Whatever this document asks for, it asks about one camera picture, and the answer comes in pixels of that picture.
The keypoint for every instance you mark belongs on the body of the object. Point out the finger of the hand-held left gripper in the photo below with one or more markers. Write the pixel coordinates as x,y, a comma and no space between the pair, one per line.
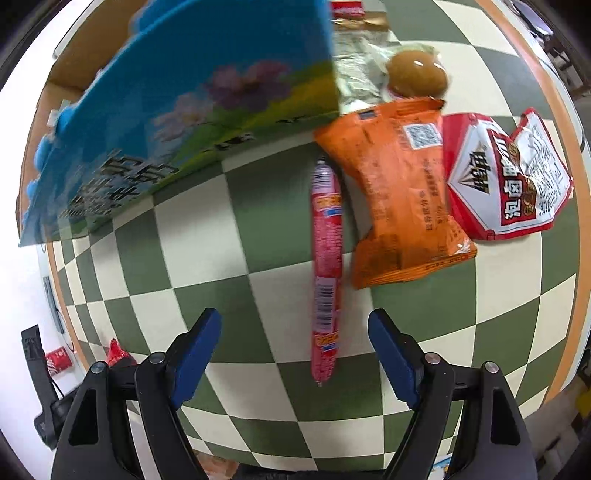
37,369

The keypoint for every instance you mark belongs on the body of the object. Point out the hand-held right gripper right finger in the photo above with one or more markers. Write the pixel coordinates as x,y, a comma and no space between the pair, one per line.
392,360

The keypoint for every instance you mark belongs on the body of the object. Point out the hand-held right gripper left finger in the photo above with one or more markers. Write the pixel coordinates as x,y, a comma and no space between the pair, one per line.
196,360

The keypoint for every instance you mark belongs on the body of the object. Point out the small shiny red packet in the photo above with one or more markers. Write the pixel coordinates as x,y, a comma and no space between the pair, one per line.
117,353

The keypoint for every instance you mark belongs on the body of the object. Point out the red sausage stick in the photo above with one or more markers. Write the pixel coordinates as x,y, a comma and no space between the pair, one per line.
325,240

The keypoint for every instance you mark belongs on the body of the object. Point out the orange snack packet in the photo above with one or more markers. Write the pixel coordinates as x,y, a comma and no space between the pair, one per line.
401,194

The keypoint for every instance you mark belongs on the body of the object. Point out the red white triangle-logo snack packet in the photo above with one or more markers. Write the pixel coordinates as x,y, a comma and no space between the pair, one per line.
485,184

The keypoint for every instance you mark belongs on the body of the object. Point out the blue printed cardboard box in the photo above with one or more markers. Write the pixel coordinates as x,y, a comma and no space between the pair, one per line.
207,92

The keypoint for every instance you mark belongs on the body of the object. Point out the braised egg packet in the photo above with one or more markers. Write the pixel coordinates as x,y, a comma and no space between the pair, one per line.
415,69

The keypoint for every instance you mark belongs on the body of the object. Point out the small red brown snack packet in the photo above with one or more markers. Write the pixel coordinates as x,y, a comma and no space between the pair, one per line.
348,9

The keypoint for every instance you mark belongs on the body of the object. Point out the red soda can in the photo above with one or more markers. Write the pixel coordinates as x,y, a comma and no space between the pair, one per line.
59,360

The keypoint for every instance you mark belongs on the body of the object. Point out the blue smartphone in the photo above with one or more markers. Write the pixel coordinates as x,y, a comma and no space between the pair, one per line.
53,302

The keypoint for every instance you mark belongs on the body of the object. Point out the green checkered table mat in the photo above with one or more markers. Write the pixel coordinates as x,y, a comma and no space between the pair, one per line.
207,221

